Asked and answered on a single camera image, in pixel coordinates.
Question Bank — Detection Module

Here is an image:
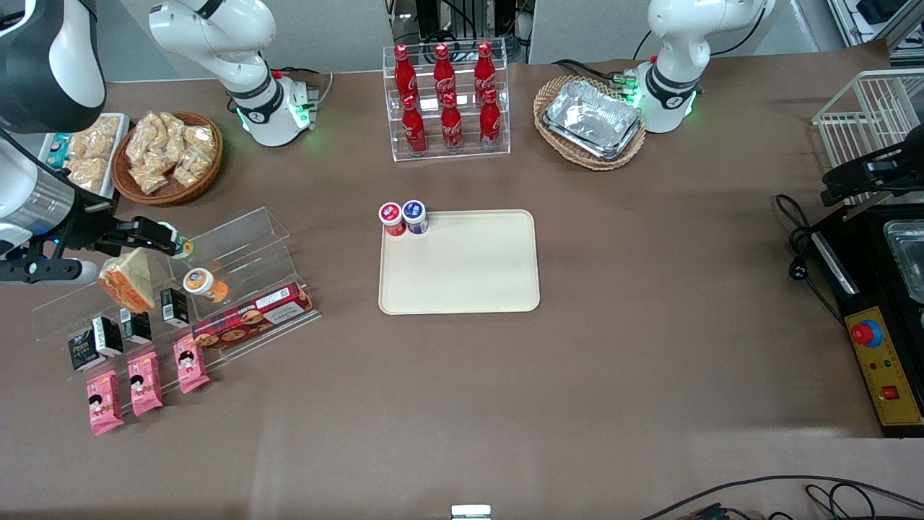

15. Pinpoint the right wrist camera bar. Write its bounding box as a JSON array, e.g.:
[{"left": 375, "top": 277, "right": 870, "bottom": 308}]
[{"left": 0, "top": 256, "right": 100, "bottom": 284}]

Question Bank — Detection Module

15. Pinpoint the steel food container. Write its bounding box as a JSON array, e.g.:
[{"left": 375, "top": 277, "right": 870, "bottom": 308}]
[{"left": 882, "top": 220, "right": 924, "bottom": 304}]

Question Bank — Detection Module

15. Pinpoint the white wire rack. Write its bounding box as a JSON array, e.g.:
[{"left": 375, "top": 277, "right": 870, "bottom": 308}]
[{"left": 812, "top": 69, "right": 924, "bottom": 217}]

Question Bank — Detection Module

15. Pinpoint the black background equipment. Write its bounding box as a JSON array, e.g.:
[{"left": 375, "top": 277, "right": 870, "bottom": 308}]
[{"left": 390, "top": 0, "right": 535, "bottom": 62}]

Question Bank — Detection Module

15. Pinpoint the clear bag of snacks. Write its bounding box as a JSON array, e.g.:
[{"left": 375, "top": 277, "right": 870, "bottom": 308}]
[
  {"left": 172, "top": 148, "right": 214, "bottom": 189},
  {"left": 184, "top": 124, "right": 217, "bottom": 154},
  {"left": 134, "top": 165, "right": 170, "bottom": 194},
  {"left": 159, "top": 112, "right": 187, "bottom": 156},
  {"left": 126, "top": 112, "right": 164, "bottom": 167}
]

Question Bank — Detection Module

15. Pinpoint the clear bag of crackers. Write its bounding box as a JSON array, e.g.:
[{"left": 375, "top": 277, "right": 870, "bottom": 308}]
[
  {"left": 66, "top": 157, "right": 109, "bottom": 194},
  {"left": 72, "top": 116, "right": 122, "bottom": 158}
]

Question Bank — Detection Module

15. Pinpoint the small black carton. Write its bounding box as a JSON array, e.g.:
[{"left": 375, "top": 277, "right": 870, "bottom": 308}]
[
  {"left": 119, "top": 309, "right": 152, "bottom": 345},
  {"left": 160, "top": 287, "right": 190, "bottom": 324},
  {"left": 69, "top": 329, "right": 98, "bottom": 371},
  {"left": 92, "top": 316, "right": 123, "bottom": 357}
]

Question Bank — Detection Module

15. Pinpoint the light wicker basket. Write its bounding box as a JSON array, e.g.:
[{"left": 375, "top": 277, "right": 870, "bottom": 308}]
[{"left": 533, "top": 75, "right": 648, "bottom": 171}]

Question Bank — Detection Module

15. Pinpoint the silver machine handle bar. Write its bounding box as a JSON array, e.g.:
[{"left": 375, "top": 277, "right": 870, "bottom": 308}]
[{"left": 812, "top": 231, "right": 860, "bottom": 295}]

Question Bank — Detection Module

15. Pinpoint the green cap small bottle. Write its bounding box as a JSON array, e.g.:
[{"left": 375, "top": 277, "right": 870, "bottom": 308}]
[{"left": 159, "top": 222, "right": 194, "bottom": 261}]

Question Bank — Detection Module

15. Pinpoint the clear acrylic stepped shelf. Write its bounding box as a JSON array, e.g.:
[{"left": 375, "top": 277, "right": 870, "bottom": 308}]
[{"left": 30, "top": 207, "right": 323, "bottom": 416}]

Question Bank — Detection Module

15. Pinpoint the red cola bottle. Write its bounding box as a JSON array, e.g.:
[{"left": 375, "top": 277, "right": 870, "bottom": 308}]
[
  {"left": 433, "top": 43, "right": 456, "bottom": 98},
  {"left": 440, "top": 92, "right": 463, "bottom": 151},
  {"left": 402, "top": 94, "right": 428, "bottom": 155},
  {"left": 474, "top": 41, "right": 497, "bottom": 95},
  {"left": 479, "top": 88, "right": 502, "bottom": 149},
  {"left": 394, "top": 45, "right": 418, "bottom": 102}
]

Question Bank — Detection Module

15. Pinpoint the pink snack packet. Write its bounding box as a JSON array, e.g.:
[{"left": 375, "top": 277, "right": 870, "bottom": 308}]
[
  {"left": 128, "top": 352, "right": 164, "bottom": 417},
  {"left": 173, "top": 338, "right": 210, "bottom": 394},
  {"left": 87, "top": 370, "right": 125, "bottom": 436}
]

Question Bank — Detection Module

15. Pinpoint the long black cable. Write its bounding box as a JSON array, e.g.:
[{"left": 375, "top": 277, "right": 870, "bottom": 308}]
[{"left": 639, "top": 474, "right": 924, "bottom": 520}]

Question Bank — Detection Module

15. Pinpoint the black arm base cable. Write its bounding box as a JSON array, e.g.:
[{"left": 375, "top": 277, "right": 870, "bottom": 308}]
[{"left": 552, "top": 59, "right": 629, "bottom": 84}]

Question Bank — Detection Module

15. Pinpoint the clear acrylic bottle rack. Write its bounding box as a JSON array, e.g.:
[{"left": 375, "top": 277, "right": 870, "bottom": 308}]
[{"left": 383, "top": 40, "right": 511, "bottom": 163}]

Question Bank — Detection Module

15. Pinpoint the beige plastic tray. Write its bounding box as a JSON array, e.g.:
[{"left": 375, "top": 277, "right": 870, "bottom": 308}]
[{"left": 378, "top": 209, "right": 541, "bottom": 316}]

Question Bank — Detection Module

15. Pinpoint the looped black cable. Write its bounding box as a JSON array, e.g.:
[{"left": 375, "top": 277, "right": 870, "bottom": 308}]
[{"left": 805, "top": 482, "right": 878, "bottom": 520}]

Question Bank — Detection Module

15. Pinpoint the dark brown wicker basket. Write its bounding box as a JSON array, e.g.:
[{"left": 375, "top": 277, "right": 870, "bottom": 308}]
[{"left": 112, "top": 110, "right": 224, "bottom": 207}]

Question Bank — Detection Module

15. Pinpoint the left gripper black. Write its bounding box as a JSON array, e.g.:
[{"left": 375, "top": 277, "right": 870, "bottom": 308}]
[{"left": 821, "top": 141, "right": 924, "bottom": 207}]

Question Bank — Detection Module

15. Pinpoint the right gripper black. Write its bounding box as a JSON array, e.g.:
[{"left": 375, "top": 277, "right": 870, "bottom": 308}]
[{"left": 54, "top": 202, "right": 179, "bottom": 259}]

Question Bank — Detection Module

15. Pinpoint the white rectangular snack tray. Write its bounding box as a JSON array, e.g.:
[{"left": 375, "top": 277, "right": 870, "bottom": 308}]
[{"left": 36, "top": 113, "right": 131, "bottom": 201}]

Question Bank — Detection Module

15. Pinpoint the black machine with yellow panel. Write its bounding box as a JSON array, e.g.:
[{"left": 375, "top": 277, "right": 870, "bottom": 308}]
[{"left": 808, "top": 206, "right": 924, "bottom": 438}]

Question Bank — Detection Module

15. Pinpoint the red cap small bottle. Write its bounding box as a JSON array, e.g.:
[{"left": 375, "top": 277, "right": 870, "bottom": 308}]
[{"left": 378, "top": 201, "right": 406, "bottom": 238}]

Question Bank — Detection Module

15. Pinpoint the red cookie box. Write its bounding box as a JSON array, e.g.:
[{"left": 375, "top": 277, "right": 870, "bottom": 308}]
[{"left": 190, "top": 282, "right": 316, "bottom": 350}]

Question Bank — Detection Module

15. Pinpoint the orange small bottle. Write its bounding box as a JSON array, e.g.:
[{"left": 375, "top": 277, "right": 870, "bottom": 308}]
[{"left": 183, "top": 267, "right": 230, "bottom": 304}]

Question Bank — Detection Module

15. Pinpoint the black power cable with plug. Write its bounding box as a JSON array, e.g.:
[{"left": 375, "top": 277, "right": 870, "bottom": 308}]
[{"left": 775, "top": 194, "right": 845, "bottom": 322}]

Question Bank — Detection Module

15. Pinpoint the aluminium foil tray stack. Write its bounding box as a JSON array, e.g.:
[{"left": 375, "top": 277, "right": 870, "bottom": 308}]
[{"left": 543, "top": 79, "right": 643, "bottom": 161}]

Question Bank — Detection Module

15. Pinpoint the triangular sandwich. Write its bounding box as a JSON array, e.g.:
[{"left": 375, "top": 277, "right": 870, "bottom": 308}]
[{"left": 97, "top": 249, "right": 156, "bottom": 313}]

